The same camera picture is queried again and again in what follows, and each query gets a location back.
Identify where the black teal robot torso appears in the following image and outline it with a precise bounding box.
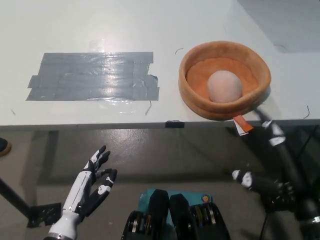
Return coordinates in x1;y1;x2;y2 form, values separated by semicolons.
121;188;231;240

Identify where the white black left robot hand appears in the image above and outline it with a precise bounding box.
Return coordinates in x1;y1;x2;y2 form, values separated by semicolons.
48;144;119;236

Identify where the dark shoe with tan sole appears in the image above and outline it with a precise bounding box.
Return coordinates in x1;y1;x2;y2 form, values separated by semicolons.
0;136;13;158

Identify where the white plush dumpling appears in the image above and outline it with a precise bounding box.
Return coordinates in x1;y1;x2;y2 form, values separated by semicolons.
206;70;243;103

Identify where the small black tape piece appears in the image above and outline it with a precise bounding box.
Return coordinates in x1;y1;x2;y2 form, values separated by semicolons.
164;119;185;129

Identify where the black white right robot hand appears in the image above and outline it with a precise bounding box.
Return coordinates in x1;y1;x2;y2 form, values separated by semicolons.
231;106;320;223

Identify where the grey duct tape patch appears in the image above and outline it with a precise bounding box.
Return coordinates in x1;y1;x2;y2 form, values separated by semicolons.
24;51;161;102

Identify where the orange soft plush plate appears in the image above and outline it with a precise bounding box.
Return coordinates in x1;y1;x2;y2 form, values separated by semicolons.
178;41;272;137

